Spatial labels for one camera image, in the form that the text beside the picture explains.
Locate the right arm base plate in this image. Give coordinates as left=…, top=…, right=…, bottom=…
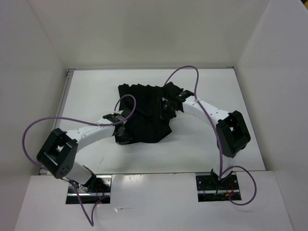
left=195, top=173, right=242, bottom=202

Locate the aluminium frame rail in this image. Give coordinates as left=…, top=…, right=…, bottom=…
left=38, top=69, right=76, bottom=175

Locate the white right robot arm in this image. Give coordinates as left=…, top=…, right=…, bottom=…
left=162, top=82, right=251, bottom=189

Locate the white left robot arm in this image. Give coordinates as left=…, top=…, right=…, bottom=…
left=37, top=109, right=131, bottom=193

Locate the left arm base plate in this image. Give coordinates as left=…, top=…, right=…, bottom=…
left=65, top=175, right=112, bottom=205

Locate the black pleated skirt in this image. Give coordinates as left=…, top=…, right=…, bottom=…
left=115, top=84, right=176, bottom=145

